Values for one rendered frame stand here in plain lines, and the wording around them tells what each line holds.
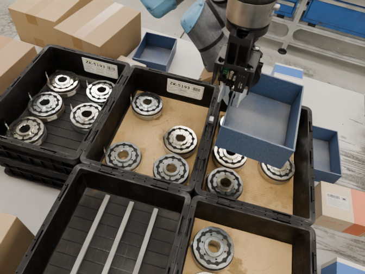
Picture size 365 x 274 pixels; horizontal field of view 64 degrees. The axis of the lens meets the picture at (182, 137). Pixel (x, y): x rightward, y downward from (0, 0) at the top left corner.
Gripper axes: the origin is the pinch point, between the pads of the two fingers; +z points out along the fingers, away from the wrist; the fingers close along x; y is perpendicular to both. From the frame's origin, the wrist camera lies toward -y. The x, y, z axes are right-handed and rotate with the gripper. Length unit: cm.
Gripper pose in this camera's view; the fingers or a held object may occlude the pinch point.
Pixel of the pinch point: (231, 98)
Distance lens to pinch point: 66.6
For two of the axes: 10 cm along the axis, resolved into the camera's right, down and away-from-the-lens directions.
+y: -3.6, 7.3, -5.8
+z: -0.3, 6.2, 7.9
